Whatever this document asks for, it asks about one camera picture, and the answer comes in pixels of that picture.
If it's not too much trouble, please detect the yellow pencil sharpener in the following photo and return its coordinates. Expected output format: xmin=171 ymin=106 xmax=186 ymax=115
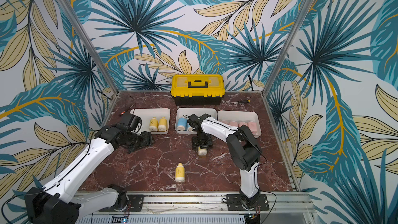
xmin=158 ymin=117 xmax=167 ymax=132
xmin=198 ymin=147 xmax=207 ymax=157
xmin=175 ymin=163 xmax=185 ymax=183
xmin=149 ymin=117 xmax=158 ymax=132

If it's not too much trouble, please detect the blue pencil sharpener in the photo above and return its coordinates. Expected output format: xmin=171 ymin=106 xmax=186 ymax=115
xmin=177 ymin=117 xmax=187 ymax=131
xmin=186 ymin=124 xmax=193 ymax=132

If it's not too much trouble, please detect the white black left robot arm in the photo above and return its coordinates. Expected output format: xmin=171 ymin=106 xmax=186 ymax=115
xmin=24 ymin=114 xmax=155 ymax=224

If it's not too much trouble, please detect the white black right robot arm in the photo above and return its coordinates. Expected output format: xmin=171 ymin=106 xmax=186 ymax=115
xmin=187 ymin=114 xmax=262 ymax=209

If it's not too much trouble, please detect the white middle storage tray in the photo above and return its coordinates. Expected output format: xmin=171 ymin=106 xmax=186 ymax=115
xmin=175 ymin=108 xmax=217 ymax=134

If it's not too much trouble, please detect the white storage tray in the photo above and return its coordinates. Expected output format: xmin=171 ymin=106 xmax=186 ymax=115
xmin=175 ymin=108 xmax=217 ymax=134
xmin=217 ymin=111 xmax=262 ymax=138
xmin=130 ymin=108 xmax=171 ymax=135

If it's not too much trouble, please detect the white left storage tray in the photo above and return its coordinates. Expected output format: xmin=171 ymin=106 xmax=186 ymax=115
xmin=130 ymin=108 xmax=171 ymax=135

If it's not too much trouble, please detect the white right storage tray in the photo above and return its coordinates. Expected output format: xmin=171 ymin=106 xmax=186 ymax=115
xmin=217 ymin=111 xmax=262 ymax=138

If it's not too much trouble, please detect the yellow black toolbox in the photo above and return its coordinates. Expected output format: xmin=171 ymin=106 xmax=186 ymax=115
xmin=171 ymin=74 xmax=226 ymax=106

